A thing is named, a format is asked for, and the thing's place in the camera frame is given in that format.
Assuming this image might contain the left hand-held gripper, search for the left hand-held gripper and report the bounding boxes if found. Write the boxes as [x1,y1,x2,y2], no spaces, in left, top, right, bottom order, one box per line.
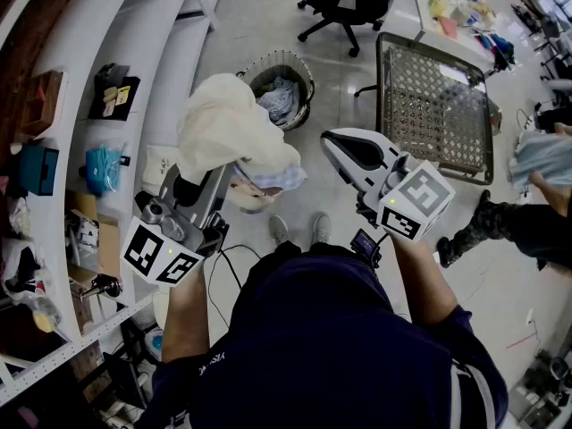
[120,164,233,288]

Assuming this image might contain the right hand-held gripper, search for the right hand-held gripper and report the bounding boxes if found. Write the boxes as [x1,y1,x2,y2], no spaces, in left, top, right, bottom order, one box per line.
[320,127,457,243]

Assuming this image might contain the cream clothes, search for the cream clothes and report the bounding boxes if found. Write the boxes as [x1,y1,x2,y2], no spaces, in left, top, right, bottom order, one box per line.
[176,72,301,186]

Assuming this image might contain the round striped laundry basket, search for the round striped laundry basket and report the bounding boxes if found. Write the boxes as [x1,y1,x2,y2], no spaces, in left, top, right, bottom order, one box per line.
[240,50,316,132]

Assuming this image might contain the light blue plaid clothes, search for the light blue plaid clothes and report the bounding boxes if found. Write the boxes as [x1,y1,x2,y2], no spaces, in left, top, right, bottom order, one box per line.
[232,162,308,196]

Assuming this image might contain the person's right forearm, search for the person's right forearm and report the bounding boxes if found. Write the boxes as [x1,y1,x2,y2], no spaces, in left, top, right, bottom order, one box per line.
[387,232,461,326]

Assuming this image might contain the person's left forearm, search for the person's left forearm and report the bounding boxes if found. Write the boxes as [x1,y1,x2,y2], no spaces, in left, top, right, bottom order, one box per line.
[160,257,212,364]

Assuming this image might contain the small white printed packet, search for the small white printed packet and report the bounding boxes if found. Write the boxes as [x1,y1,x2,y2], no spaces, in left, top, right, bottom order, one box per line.
[141,144,181,188]

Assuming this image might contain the person's right grey shoe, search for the person's right grey shoe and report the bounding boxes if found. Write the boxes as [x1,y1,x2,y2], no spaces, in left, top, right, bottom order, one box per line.
[311,212,333,245]

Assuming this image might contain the person's grey shoe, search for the person's grey shoe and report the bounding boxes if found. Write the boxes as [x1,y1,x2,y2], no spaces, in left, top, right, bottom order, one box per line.
[267,214,290,246]
[311,212,333,245]

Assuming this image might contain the dark lattice plastic bin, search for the dark lattice plastic bin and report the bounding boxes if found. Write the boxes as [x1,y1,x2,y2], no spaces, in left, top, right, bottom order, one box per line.
[374,31,495,186]

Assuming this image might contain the bag of blue items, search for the bag of blue items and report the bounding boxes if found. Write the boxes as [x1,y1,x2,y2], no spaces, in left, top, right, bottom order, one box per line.
[83,143,130,198]

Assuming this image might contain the person's left grey shoe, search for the person's left grey shoe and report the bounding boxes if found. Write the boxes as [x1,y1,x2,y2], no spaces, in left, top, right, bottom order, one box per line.
[267,214,290,246]

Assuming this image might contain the small black display device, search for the small black display device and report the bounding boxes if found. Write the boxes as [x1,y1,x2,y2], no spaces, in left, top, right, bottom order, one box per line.
[349,228,383,268]

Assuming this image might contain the brown cardboard box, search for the brown cardboard box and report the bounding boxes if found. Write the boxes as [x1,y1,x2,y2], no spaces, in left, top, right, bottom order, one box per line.
[64,189,122,282]

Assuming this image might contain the person's black trousers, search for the person's black trousers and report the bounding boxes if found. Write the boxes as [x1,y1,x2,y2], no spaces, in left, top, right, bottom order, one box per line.
[271,240,358,263]

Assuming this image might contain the black tray with yellow tags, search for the black tray with yellow tags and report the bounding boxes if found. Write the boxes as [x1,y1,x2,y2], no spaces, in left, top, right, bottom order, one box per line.
[88,63,142,122]

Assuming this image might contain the dark metal funnel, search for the dark metal funnel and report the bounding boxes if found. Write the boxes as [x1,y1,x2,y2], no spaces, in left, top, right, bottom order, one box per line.
[80,273,123,302]

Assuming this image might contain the white table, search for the white table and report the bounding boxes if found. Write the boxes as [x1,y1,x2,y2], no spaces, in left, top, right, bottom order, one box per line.
[407,0,516,64]

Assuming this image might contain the pink paper sheet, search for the pink paper sheet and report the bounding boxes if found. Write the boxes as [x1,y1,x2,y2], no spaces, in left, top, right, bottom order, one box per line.
[437,15,459,40]

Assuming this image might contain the teal box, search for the teal box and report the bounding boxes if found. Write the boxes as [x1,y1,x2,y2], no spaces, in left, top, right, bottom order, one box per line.
[17,144,61,197]

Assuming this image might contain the brown wooden box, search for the brown wooden box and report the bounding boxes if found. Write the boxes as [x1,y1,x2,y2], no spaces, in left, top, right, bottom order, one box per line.
[19,70,64,138]

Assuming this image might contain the white metal shelf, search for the white metal shelf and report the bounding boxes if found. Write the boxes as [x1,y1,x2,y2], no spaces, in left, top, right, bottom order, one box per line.
[0,0,233,408]

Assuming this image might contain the light blue cloth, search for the light blue cloth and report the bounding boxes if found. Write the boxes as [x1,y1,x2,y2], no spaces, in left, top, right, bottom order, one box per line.
[509,130,572,192]

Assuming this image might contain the yellow sponge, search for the yellow sponge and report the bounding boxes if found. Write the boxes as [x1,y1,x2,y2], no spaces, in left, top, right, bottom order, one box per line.
[32,309,58,334]

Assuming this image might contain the person's navy shirt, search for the person's navy shirt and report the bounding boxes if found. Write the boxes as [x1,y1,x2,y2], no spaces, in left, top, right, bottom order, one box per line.
[133,250,510,429]

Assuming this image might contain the grey metal equipment pile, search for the grey metal equipment pile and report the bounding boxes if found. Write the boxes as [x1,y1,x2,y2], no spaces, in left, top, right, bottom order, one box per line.
[508,349,572,429]

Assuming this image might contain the black cable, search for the black cable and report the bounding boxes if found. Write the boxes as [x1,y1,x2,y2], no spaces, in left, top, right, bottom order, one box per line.
[206,243,263,330]

